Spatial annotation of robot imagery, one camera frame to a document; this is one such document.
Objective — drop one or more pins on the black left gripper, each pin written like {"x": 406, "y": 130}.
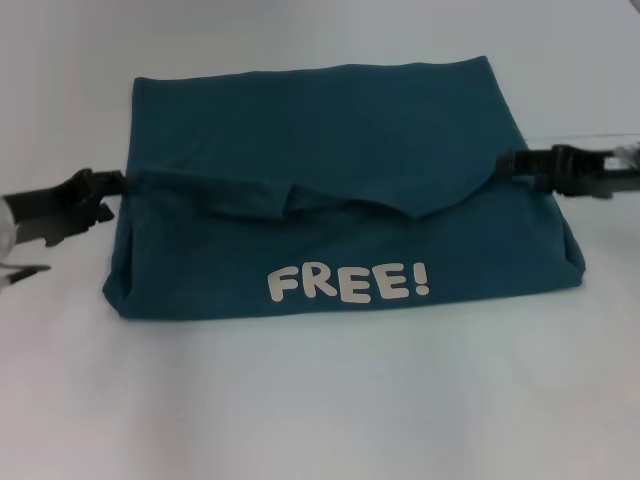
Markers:
{"x": 55, "y": 205}

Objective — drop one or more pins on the blue t-shirt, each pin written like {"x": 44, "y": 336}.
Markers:
{"x": 325, "y": 210}

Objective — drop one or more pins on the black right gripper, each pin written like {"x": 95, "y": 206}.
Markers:
{"x": 585, "y": 172}

